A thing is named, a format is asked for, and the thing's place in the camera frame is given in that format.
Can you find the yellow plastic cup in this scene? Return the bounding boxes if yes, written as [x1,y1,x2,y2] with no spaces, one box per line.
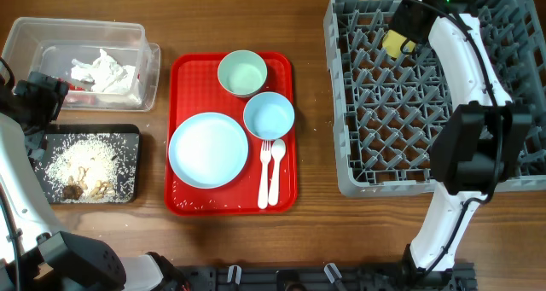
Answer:
[382,30,416,58]

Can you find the red snack wrapper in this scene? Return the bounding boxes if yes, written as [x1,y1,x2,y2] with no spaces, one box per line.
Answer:
[69,84,86,91]

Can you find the white napkin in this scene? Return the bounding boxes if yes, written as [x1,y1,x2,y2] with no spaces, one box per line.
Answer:
[71,49,142,104]

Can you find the food scraps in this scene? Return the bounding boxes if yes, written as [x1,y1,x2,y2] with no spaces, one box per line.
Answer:
[36,132,138,203]

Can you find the light blue bowl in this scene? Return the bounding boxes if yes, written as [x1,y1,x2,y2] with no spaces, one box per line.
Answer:
[243,92,295,140]

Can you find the green small plate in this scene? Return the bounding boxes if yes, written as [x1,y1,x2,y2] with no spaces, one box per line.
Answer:
[217,50,268,98]

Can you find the light blue dinner plate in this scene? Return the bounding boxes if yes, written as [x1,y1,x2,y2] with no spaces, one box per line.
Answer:
[168,112,249,189]

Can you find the white plastic fork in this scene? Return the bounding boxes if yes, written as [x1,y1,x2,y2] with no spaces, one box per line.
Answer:
[258,140,271,209]

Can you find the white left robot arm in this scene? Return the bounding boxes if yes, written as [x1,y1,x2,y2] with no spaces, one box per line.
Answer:
[1,72,167,290]

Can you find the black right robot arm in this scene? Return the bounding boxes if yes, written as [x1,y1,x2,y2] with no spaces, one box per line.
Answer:
[383,0,532,288]

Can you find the grey dishwasher rack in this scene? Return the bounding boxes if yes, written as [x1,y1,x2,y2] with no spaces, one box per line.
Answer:
[323,0,545,197]

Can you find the black plastic tray bin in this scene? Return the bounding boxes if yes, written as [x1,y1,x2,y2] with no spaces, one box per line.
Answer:
[32,124,142,206]

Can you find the clear plastic bin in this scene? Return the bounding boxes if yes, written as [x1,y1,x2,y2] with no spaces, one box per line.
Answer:
[2,17,160,112]

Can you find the red serving tray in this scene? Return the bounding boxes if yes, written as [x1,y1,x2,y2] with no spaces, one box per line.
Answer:
[164,53,298,216]

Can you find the white plastic spoon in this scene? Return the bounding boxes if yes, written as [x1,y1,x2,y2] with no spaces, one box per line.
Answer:
[268,139,286,206]

